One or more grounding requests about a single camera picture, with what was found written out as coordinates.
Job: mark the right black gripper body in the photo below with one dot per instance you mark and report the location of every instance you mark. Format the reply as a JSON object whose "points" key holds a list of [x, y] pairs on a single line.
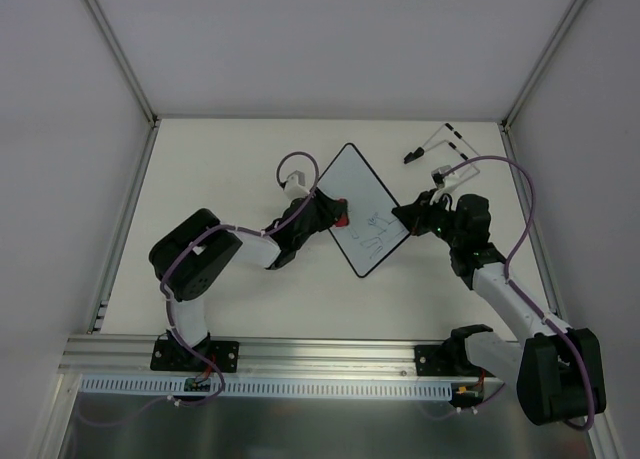
{"points": [[417, 217]]}

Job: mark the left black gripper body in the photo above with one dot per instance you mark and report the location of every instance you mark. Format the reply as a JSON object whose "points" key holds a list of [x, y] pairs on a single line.
{"points": [[323, 209]]}

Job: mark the red bone-shaped eraser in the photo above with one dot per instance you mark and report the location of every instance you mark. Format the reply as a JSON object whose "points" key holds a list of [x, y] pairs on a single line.
{"points": [[343, 220]]}

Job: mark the white whiteboard black rim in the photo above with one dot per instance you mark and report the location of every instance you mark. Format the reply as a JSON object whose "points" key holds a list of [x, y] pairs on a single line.
{"points": [[373, 232]]}

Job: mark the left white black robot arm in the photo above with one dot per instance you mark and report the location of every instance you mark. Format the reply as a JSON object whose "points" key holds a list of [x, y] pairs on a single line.
{"points": [[190, 258]]}

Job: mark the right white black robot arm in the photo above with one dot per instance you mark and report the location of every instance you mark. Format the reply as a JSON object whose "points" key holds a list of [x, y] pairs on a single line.
{"points": [[556, 370]]}

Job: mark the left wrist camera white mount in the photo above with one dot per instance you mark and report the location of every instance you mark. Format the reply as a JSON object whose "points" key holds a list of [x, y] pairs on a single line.
{"points": [[294, 186]]}

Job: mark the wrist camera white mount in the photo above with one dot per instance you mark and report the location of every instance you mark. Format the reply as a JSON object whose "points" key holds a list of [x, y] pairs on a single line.
{"points": [[445, 180], [294, 186]]}

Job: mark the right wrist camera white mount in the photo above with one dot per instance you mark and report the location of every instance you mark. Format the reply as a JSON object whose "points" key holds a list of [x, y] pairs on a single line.
{"points": [[445, 180]]}

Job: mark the wire whiteboard stand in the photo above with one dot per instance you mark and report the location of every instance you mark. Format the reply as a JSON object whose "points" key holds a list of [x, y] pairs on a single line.
{"points": [[445, 149]]}

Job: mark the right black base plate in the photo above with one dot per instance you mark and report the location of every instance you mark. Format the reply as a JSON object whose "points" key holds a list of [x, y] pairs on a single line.
{"points": [[442, 360]]}

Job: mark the left aluminium frame post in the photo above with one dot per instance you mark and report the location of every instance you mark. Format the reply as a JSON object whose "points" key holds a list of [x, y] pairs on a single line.
{"points": [[103, 25]]}

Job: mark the aluminium frame post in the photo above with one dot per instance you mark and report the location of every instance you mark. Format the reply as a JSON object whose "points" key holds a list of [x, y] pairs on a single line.
{"points": [[103, 25], [550, 49]]}

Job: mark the right aluminium frame post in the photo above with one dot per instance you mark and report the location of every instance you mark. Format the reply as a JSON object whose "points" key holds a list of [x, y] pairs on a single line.
{"points": [[550, 49]]}

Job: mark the aluminium mounting rail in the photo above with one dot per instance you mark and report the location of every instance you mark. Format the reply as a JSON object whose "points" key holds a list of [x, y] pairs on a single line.
{"points": [[259, 357]]}

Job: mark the white slotted cable duct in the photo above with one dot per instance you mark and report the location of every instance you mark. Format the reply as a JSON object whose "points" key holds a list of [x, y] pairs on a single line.
{"points": [[268, 387]]}

